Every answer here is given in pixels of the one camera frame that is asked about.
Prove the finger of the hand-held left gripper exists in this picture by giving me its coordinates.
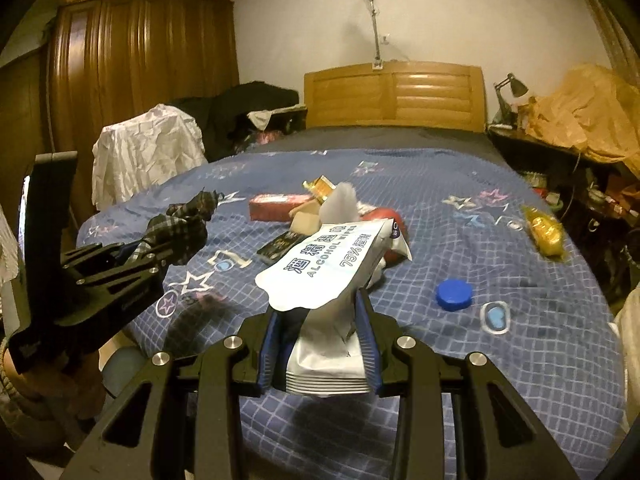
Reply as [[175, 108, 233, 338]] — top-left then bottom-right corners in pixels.
[[62, 241, 174, 282], [59, 264, 171, 331]]

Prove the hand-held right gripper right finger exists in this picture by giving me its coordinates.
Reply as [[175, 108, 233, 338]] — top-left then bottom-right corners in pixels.
[[350, 287, 568, 480]]

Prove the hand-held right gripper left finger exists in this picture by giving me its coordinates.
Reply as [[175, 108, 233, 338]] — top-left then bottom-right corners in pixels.
[[70, 307, 293, 480]]

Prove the dark plaid cloth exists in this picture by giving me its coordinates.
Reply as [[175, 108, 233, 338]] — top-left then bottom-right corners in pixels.
[[142, 187, 223, 266]]

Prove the white wet wipes packet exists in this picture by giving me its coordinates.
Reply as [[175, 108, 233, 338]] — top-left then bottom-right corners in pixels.
[[255, 217, 413, 398]]

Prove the blue bottle cap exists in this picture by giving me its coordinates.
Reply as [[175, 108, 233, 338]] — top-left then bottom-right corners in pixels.
[[435, 280, 473, 309]]

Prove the black packet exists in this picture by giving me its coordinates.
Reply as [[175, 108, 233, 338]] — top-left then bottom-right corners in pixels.
[[256, 231, 303, 262]]

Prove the white crumpled cloth cover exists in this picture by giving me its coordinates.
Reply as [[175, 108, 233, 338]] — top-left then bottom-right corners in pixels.
[[91, 103, 208, 211]]

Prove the blue checked bedsheet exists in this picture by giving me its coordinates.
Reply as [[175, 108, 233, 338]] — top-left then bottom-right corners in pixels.
[[75, 147, 626, 480]]

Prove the red round container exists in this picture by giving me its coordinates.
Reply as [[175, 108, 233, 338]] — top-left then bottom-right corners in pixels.
[[357, 205, 407, 266]]

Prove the beige block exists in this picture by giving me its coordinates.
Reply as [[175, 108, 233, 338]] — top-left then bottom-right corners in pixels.
[[289, 200, 321, 235]]

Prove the red box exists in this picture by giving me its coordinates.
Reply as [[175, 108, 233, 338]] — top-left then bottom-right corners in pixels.
[[248, 192, 321, 222]]

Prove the yellow snack wrapper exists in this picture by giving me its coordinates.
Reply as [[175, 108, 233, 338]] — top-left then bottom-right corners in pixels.
[[301, 175, 337, 201]]

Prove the dark clothes pile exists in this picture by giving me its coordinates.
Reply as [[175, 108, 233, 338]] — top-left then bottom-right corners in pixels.
[[172, 81, 306, 158]]

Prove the gold foil wrapper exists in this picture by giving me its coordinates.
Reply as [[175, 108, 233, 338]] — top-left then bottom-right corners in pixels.
[[520, 204, 571, 261]]

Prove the brown wooden wardrobe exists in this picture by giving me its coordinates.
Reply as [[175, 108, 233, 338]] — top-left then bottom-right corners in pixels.
[[0, 0, 241, 241]]

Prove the dark wooden desk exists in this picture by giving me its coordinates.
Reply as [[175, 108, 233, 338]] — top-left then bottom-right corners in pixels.
[[487, 122, 640, 241]]

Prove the light wooden headboard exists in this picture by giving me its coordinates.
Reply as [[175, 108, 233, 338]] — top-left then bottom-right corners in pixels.
[[303, 61, 488, 133]]

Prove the dark desk lamp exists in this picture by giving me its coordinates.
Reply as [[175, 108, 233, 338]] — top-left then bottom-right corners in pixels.
[[492, 72, 530, 126]]

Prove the orange cloth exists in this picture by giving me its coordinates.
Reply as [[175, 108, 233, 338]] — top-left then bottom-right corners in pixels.
[[525, 62, 640, 176]]

